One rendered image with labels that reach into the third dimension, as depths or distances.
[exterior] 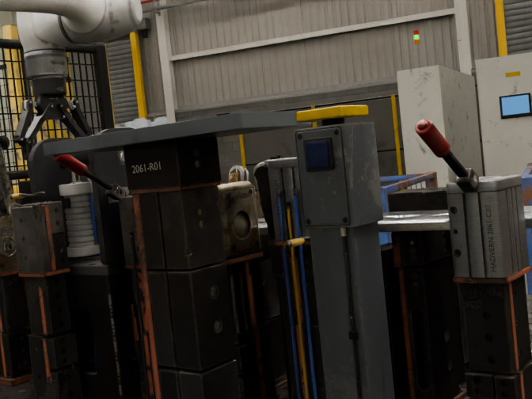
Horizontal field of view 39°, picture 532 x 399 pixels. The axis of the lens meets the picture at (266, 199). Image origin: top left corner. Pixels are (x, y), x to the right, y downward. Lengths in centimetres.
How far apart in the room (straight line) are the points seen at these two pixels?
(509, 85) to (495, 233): 819
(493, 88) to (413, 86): 91
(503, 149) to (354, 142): 828
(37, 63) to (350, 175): 106
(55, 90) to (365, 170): 103
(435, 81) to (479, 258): 825
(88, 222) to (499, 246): 73
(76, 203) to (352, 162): 65
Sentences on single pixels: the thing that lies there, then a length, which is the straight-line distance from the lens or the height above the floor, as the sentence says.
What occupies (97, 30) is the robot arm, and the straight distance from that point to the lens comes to 166.
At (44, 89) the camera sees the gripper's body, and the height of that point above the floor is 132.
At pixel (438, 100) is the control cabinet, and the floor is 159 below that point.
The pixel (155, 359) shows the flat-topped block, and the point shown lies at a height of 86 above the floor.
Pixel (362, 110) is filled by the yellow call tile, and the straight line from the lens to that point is 85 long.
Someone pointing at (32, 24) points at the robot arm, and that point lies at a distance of 175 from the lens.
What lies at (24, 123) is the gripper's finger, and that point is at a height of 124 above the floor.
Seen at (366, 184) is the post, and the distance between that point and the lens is 84.
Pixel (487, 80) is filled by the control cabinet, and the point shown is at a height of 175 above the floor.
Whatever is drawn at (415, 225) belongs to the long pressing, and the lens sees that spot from 109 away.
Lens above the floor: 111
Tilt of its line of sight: 3 degrees down
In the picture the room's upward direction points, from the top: 6 degrees counter-clockwise
